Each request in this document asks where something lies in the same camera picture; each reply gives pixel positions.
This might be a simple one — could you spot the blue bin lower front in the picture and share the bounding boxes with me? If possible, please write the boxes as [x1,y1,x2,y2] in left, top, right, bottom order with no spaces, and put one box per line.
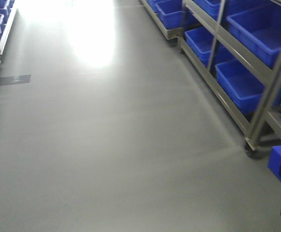
[215,59,265,115]

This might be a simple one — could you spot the blue bin upper front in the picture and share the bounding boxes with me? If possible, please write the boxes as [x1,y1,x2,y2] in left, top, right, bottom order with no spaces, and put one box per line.
[226,3,281,68]

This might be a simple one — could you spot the small blue plastic box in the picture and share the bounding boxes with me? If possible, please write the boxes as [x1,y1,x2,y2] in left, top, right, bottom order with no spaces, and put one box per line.
[268,145,281,182]

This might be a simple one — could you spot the right metal shelf rack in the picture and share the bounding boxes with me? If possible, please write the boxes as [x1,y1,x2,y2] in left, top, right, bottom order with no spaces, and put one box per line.
[142,0,281,158]

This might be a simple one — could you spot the blue bin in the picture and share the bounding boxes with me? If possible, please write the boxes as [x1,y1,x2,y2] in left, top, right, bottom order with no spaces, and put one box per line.
[226,3,281,68]
[215,59,265,115]
[184,27,235,67]

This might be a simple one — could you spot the blue bin lower middle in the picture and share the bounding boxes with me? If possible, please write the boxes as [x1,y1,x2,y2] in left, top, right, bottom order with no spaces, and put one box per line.
[184,27,235,67]

